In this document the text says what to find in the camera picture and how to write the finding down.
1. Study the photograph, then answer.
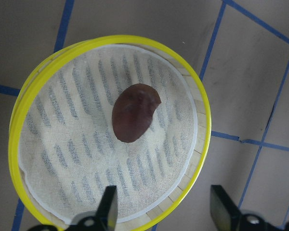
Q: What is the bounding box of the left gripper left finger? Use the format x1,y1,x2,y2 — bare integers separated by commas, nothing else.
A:
94,185,118,231

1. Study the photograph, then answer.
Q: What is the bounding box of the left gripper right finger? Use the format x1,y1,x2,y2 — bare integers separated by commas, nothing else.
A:
210,185,242,231

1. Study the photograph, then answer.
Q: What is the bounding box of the brown bun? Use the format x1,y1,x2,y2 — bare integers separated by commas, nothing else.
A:
112,83,161,143

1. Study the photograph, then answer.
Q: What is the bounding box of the yellow top steamer layer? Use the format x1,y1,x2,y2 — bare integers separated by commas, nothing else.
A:
8,35,211,231

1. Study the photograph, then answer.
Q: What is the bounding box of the white steamer cloth liner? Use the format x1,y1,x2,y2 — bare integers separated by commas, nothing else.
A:
18,44,197,224

